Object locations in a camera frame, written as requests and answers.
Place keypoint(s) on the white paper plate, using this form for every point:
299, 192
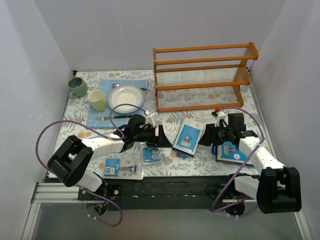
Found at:
126, 94

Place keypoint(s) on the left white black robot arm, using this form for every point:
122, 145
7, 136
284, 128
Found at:
70, 161

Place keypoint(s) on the blue checked cloth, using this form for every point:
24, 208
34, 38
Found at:
105, 86

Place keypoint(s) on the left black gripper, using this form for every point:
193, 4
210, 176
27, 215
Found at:
155, 136

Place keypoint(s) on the white blue harrys razor box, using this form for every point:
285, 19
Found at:
228, 153

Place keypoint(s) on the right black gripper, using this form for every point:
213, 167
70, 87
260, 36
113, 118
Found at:
213, 135

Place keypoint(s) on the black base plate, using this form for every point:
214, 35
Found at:
167, 192

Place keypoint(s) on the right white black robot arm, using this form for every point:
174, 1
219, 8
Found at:
275, 187

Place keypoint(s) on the aluminium frame rail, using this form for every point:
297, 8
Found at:
58, 193

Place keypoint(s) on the black handled fork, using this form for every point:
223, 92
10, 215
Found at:
105, 118

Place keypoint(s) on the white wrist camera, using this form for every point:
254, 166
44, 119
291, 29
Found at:
152, 118
219, 117

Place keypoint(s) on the pale yellow cup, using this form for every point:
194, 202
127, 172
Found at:
97, 100

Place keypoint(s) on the green ceramic mug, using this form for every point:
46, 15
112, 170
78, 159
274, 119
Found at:
77, 88

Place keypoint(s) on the orange wooden shelf rack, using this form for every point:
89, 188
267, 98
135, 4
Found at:
202, 77

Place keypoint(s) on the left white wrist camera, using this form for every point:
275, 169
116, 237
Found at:
152, 118

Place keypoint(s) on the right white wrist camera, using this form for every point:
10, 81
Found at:
219, 117

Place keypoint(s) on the razor blister pack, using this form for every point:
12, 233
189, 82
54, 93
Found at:
123, 169
149, 155

